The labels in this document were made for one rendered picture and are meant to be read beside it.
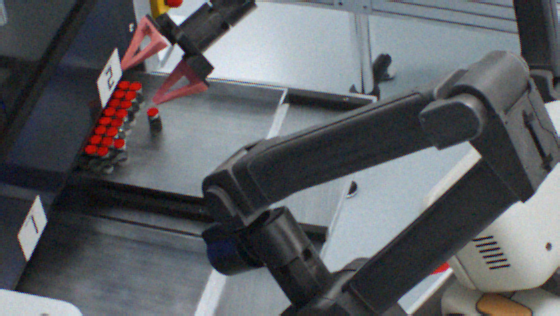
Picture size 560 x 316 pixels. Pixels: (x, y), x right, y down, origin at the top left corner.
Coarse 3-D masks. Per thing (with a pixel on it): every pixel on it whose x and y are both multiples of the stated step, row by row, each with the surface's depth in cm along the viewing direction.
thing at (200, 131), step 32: (192, 96) 225; (224, 96) 224; (256, 96) 222; (288, 96) 220; (192, 128) 219; (224, 128) 218; (256, 128) 218; (160, 160) 215; (192, 160) 214; (224, 160) 213; (160, 192) 206; (192, 192) 209
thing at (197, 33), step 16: (160, 16) 182; (192, 16) 182; (208, 16) 181; (176, 32) 179; (192, 32) 181; (208, 32) 182; (224, 32) 183; (192, 48) 181; (208, 48) 184; (208, 64) 184
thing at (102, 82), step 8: (112, 56) 209; (112, 64) 210; (104, 72) 207; (120, 72) 214; (104, 80) 207; (112, 80) 211; (104, 88) 208; (112, 88) 211; (104, 96) 209; (104, 104) 209
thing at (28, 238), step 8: (32, 208) 187; (40, 208) 189; (40, 216) 190; (24, 224) 184; (32, 224) 187; (40, 224) 190; (24, 232) 185; (32, 232) 187; (40, 232) 190; (24, 240) 185; (32, 240) 188; (24, 248) 185; (32, 248) 188
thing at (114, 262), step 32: (64, 224) 206; (96, 224) 203; (128, 224) 201; (32, 256) 202; (64, 256) 201; (96, 256) 201; (128, 256) 200; (160, 256) 200; (192, 256) 200; (32, 288) 197; (64, 288) 197; (96, 288) 196; (128, 288) 196; (160, 288) 195; (192, 288) 195
